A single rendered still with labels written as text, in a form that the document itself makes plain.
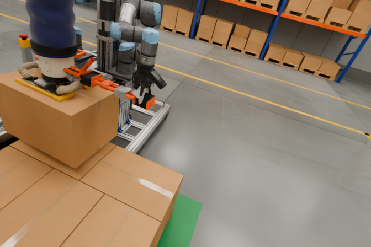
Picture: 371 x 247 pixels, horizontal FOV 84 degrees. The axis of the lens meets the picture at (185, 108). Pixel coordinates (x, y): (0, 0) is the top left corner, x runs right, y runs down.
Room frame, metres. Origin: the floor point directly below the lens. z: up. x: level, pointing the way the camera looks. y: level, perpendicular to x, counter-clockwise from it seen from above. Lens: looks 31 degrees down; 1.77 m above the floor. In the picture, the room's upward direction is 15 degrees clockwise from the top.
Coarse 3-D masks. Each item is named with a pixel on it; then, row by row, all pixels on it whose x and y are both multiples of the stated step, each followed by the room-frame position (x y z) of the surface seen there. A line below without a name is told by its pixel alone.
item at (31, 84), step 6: (18, 78) 1.00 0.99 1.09; (24, 78) 1.01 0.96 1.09; (30, 78) 1.03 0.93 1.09; (36, 78) 1.01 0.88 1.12; (24, 84) 0.97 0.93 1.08; (30, 84) 0.97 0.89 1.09; (36, 84) 0.98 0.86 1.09; (54, 84) 0.99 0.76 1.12; (36, 90) 0.95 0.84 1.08; (42, 90) 0.95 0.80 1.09; (48, 90) 0.95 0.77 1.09; (54, 90) 0.97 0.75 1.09; (54, 96) 0.92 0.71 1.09; (60, 96) 0.93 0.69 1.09; (66, 96) 0.95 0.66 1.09
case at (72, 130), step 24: (0, 96) 0.96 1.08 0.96; (24, 96) 0.90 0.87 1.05; (48, 96) 0.93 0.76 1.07; (72, 96) 0.99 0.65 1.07; (96, 96) 1.05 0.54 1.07; (24, 120) 0.91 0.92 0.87; (48, 120) 0.86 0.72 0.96; (72, 120) 0.83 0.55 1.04; (96, 120) 0.99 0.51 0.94; (48, 144) 0.87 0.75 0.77; (72, 144) 0.82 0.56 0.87; (96, 144) 0.99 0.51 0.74
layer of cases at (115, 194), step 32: (0, 160) 0.84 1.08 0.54; (32, 160) 0.90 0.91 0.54; (96, 160) 1.03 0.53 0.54; (128, 160) 1.10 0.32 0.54; (0, 192) 0.64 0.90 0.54; (32, 192) 0.69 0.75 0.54; (64, 192) 0.74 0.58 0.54; (96, 192) 0.79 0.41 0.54; (128, 192) 0.84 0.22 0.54; (160, 192) 0.90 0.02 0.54; (0, 224) 0.49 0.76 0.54; (32, 224) 0.53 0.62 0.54; (64, 224) 0.57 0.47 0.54; (96, 224) 0.61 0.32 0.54; (128, 224) 0.65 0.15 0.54; (160, 224) 0.71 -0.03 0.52
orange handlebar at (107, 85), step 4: (80, 52) 1.35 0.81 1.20; (84, 52) 1.34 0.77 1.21; (36, 56) 1.10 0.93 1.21; (76, 56) 1.26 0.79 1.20; (80, 56) 1.29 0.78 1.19; (64, 68) 1.04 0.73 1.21; (72, 68) 1.07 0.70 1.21; (76, 68) 1.08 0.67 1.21; (68, 72) 1.03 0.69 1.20; (72, 72) 1.03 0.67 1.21; (76, 72) 1.03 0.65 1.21; (76, 76) 1.02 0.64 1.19; (96, 80) 1.00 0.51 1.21; (100, 80) 1.02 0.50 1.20; (104, 80) 1.02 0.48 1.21; (108, 80) 1.02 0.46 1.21; (96, 84) 0.98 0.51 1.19; (100, 84) 0.98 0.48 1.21; (104, 84) 0.97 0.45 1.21; (108, 84) 0.98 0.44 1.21; (112, 84) 1.00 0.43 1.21; (104, 88) 0.97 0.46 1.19; (108, 88) 0.96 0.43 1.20; (112, 88) 0.96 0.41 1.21; (128, 96) 0.93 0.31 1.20; (132, 96) 0.93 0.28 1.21; (152, 104) 0.91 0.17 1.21
